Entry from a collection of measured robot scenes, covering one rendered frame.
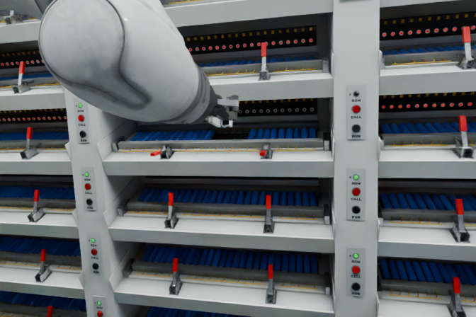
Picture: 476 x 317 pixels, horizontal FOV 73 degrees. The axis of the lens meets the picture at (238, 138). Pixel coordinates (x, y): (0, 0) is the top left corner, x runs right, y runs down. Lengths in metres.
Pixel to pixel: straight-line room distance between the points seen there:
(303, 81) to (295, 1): 0.18
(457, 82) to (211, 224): 0.66
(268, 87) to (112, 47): 0.55
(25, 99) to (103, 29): 0.83
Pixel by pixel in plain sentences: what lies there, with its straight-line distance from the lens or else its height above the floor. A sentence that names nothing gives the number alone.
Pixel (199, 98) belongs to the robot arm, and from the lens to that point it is 0.40.
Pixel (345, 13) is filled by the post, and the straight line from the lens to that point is 0.78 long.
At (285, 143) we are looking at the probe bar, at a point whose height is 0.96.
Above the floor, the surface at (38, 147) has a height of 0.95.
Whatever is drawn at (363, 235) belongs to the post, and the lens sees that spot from 0.83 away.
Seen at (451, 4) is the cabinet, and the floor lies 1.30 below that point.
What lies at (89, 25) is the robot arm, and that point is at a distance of 0.27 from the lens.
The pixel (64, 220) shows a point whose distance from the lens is 1.10.
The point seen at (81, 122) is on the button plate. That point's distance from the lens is 0.96.
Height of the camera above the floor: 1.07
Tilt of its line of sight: 7 degrees down
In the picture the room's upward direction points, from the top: 2 degrees counter-clockwise
